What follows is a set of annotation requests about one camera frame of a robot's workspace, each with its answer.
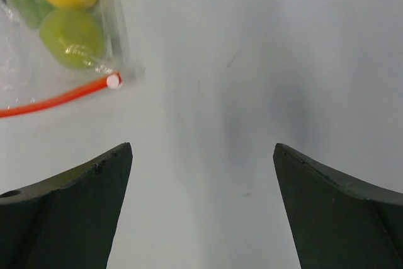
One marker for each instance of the clear zip top bag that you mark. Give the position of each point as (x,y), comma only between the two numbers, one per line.
(32,80)

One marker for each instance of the light green fake pear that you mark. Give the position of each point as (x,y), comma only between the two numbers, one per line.
(75,38)

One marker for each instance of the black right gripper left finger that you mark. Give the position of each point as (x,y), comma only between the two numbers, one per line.
(68,220)

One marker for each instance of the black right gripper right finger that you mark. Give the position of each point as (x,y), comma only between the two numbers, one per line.
(337,220)

